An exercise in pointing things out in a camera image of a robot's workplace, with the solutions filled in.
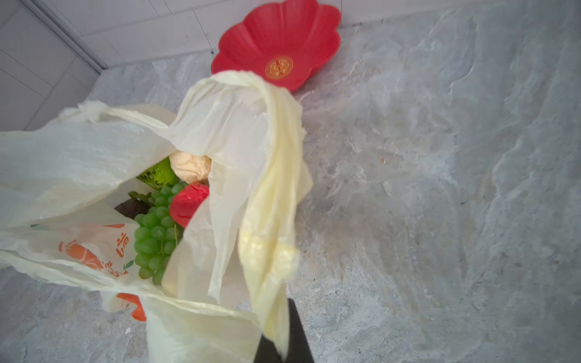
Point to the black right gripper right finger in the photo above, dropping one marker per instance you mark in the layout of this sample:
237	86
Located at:
299	349

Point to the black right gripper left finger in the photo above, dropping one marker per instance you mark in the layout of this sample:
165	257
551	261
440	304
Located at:
266	352

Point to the cream plastic fruit-print bag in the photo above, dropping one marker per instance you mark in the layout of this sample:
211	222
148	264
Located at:
225	285

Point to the red flower-shaped plastic plate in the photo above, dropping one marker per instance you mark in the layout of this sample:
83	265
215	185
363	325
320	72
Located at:
285	43

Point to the green grape bunch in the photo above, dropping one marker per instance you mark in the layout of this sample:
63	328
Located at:
158	233

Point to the dark purple fruit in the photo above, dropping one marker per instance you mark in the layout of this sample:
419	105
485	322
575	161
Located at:
132	207

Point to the beige garlic bulb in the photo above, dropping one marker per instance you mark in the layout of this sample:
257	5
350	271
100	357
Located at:
190	168

